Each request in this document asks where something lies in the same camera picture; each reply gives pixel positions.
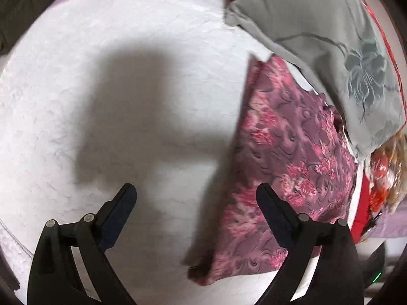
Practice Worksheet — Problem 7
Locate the purple pink floral shirt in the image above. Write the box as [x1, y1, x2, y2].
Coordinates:
[188, 54, 357, 286]

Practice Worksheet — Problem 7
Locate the plain red cloth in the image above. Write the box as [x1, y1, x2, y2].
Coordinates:
[351, 175, 370, 244]

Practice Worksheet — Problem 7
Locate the doll in plastic wrap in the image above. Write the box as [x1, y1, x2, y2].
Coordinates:
[367, 132, 406, 214]

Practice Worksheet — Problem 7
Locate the white quilted bed cover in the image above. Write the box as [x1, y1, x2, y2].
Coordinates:
[0, 0, 365, 305]

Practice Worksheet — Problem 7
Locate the grey flower embroidered pillow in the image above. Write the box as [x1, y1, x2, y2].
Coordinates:
[225, 0, 406, 160]

